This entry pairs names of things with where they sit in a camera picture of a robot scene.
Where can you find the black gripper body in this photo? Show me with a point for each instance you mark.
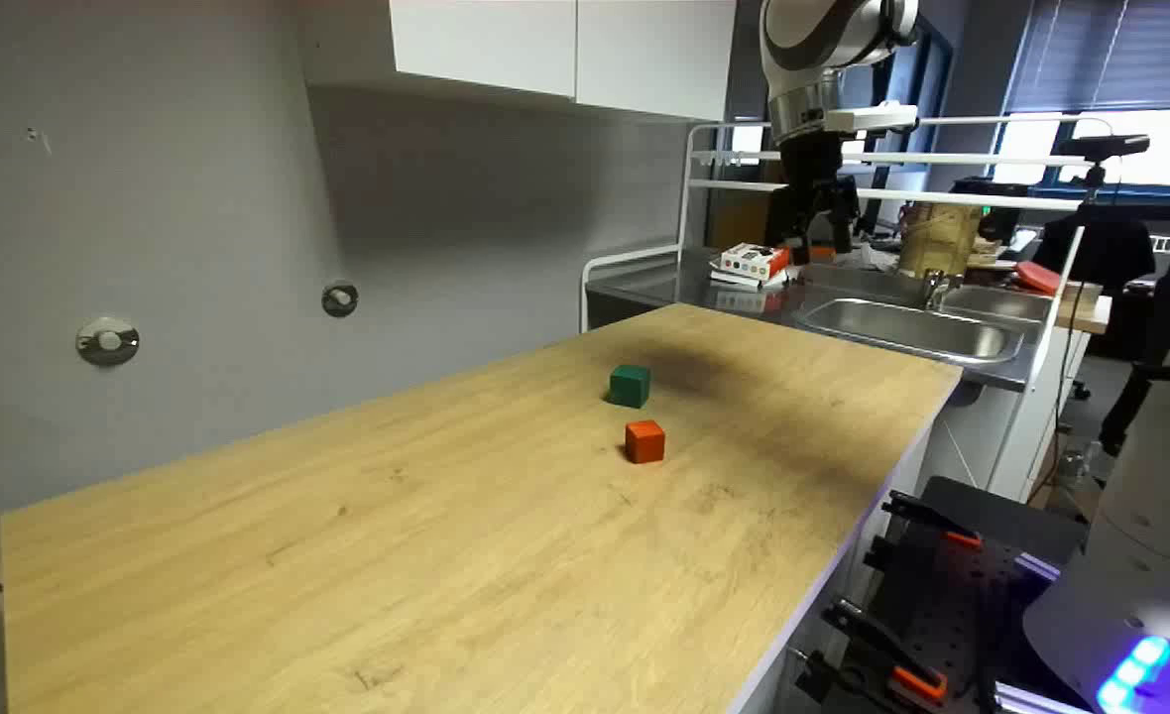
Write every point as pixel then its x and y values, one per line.
pixel 815 182

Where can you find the orange block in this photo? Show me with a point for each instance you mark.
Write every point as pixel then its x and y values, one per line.
pixel 644 440

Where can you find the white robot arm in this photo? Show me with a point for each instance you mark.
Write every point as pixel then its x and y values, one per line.
pixel 806 45

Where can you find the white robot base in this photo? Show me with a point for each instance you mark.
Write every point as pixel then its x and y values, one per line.
pixel 1105 625

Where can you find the green block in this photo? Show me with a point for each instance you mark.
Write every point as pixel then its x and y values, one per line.
pixel 626 387

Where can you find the white red card box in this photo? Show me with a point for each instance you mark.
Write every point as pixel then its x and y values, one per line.
pixel 752 261

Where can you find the stainless steel sink counter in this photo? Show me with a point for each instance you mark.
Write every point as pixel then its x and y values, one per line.
pixel 1008 346

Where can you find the black orange clamp far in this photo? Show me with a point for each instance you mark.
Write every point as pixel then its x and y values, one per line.
pixel 907 511

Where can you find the black orange clamp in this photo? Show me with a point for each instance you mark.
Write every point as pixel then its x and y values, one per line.
pixel 878 666
pixel 907 511

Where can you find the black orange clamp near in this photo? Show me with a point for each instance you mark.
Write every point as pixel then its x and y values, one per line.
pixel 878 666

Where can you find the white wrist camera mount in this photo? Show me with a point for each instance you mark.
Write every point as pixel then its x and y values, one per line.
pixel 854 119

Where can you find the white wall cabinet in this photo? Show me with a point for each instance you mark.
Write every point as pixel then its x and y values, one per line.
pixel 646 58

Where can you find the camera on tripod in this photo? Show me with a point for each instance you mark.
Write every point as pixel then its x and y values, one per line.
pixel 1094 244

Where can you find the round wall socket right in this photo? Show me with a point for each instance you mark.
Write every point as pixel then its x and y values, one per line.
pixel 340 300

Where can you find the round wall socket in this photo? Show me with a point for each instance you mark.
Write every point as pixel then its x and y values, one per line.
pixel 107 341
pixel 340 300

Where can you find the round wall socket left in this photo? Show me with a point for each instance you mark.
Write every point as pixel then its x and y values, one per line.
pixel 107 341

